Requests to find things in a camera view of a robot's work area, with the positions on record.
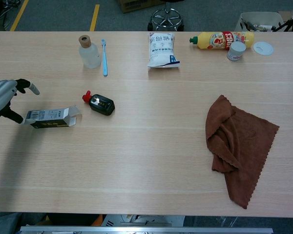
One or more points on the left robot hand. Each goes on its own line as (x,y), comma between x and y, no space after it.
(0,95)

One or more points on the grey ink box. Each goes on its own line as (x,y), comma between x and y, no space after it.
(48,114)

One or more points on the cardboard box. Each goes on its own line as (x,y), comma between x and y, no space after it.
(134,6)

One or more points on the black ink bottle red cap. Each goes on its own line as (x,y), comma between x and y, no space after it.
(101,103)

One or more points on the small white jar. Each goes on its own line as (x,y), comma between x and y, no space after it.
(235,51)

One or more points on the aluminium rail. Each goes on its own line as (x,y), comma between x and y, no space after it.
(146,230)

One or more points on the yellow detergent bottle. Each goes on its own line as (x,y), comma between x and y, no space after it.
(210,41)

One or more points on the blue toothbrush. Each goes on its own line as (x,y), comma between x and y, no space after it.
(104,58)

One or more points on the brown cloth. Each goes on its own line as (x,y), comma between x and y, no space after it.
(244,141)

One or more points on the chrome stool base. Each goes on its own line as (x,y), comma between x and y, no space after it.
(166,17)

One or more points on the frosted glass bottle wooden cap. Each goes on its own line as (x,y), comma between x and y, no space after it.
(89,54)

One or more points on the white plastic bin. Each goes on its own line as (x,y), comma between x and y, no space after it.
(258,18)

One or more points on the black tripod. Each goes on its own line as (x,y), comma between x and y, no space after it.
(291,22)

